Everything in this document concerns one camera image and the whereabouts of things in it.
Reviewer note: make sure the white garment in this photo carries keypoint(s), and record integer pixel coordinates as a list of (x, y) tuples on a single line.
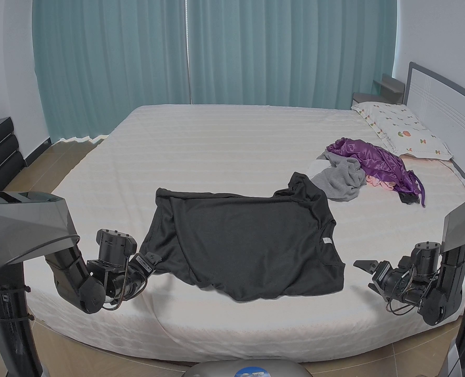
[(320, 167)]

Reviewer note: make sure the white printed pillow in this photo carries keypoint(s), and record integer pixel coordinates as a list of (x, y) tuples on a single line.
[(405, 132)]

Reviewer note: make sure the grey bedside table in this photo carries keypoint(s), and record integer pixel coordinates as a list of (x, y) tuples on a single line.
[(391, 85)]

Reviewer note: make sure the blue-green curtain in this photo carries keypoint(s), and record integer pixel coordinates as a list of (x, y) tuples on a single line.
[(111, 53), (287, 37)]

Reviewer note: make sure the black top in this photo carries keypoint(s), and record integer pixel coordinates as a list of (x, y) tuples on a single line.
[(248, 242)]

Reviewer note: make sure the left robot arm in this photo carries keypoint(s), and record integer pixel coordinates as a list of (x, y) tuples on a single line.
[(20, 218)]

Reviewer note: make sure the purple satin garment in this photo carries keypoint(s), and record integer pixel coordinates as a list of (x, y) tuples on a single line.
[(373, 159)]

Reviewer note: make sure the black chest of drawers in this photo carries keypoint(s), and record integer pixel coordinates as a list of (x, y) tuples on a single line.
[(1, 147)]

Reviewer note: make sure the bed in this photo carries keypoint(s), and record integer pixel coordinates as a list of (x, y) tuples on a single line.
[(216, 151)]

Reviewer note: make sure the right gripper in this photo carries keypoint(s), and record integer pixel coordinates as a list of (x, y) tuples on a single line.
[(393, 283)]

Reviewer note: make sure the small black garment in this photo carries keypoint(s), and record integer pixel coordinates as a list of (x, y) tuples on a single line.
[(407, 198)]

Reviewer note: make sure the grey garment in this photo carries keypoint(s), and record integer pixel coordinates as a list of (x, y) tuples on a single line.
[(342, 179)]

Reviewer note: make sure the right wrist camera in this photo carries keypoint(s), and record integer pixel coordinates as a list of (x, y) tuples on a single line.
[(406, 262)]

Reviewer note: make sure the pink garment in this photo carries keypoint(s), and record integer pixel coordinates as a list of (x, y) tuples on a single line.
[(373, 181)]

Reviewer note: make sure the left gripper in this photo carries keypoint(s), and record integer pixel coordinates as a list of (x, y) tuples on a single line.
[(138, 273)]

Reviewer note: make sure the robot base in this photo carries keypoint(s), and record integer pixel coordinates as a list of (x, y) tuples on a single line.
[(216, 369)]

